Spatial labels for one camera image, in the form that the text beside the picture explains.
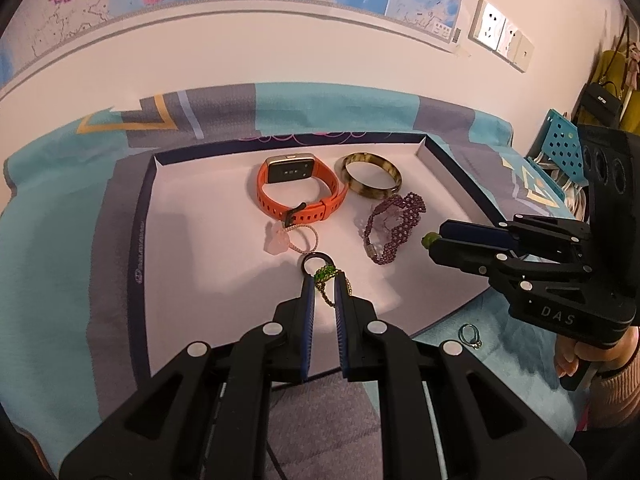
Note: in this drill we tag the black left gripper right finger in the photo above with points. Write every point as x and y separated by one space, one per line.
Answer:
443 414

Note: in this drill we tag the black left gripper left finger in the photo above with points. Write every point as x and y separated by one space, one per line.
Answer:
205 414

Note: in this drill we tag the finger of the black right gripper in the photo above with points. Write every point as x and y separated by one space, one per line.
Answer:
505 272
495 232

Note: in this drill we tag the tortoiseshell bangle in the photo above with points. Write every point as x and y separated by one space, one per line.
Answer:
369 175

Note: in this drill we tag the green bead chain jewelry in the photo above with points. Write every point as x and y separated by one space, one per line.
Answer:
322 277

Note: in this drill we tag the orange smart watch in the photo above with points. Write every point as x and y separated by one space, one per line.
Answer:
298 189

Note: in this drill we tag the right hand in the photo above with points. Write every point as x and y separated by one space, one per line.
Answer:
567 353

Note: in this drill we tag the teal perforated basket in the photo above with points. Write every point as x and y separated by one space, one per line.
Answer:
557 155

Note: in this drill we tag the black handbag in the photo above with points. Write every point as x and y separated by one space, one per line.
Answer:
601 104

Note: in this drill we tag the dark blue shallow box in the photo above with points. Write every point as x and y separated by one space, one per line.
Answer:
205 271

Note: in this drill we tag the yellow hanging garment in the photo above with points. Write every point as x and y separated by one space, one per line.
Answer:
610 70

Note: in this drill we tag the teal grey bed sheet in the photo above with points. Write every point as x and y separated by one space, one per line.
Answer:
73 343

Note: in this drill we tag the white wall socket panel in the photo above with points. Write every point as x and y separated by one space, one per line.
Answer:
492 30

